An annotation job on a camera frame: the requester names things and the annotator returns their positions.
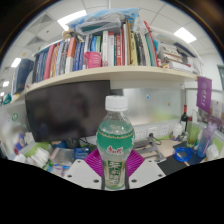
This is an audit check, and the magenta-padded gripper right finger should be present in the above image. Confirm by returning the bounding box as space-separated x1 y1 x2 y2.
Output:
124 149 167 189

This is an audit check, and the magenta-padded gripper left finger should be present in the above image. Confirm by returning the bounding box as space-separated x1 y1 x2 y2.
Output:
63 148 104 190

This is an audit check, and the green-labelled drink bottle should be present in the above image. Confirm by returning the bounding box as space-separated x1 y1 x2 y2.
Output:
95 95 136 191

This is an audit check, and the translucent purple water bottle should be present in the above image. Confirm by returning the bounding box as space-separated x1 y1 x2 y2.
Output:
196 122 218 158

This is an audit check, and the blue electronics box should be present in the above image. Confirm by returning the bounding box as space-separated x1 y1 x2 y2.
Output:
73 146 91 160

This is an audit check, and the grey metal laptop stand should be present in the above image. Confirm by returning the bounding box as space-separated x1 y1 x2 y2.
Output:
133 134 168 164

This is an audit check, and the clear plastic box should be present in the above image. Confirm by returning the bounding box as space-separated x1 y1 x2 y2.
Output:
49 147 76 166

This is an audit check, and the white tissue pack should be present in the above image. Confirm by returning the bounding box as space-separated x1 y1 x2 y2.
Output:
29 147 51 169

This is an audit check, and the black computer monitor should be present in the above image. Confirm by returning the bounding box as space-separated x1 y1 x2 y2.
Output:
24 79 112 143

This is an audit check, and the dark wine bottle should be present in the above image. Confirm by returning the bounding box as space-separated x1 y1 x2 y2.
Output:
180 104 189 133

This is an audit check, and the purple hanging pennant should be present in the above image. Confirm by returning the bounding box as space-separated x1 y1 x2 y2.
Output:
195 75 213 114

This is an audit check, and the shelf unit with books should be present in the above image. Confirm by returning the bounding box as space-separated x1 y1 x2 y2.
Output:
11 8 204 101

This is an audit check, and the coiled blue cable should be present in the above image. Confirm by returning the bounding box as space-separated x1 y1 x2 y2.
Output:
173 146 196 163

